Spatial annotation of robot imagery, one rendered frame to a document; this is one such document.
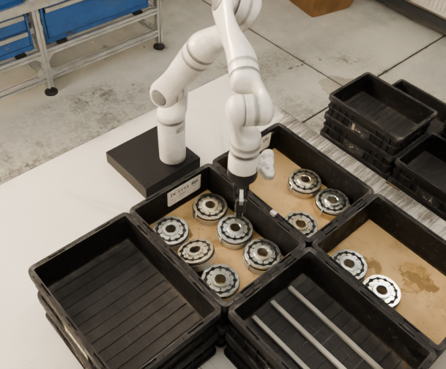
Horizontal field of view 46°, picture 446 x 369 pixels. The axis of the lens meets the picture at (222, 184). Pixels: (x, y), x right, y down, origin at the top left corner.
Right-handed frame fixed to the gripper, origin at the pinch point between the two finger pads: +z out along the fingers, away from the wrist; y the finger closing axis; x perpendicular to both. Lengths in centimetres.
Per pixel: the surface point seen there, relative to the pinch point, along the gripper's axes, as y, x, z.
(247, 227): -3.8, 3.4, 14.2
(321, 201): -15.4, 26.0, 14.6
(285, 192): -20.8, 15.8, 17.4
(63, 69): -175, -100, 86
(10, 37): -159, -119, 55
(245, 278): 11.3, 3.2, 17.4
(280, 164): -33.4, 15.1, 17.4
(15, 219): -15, -69, 30
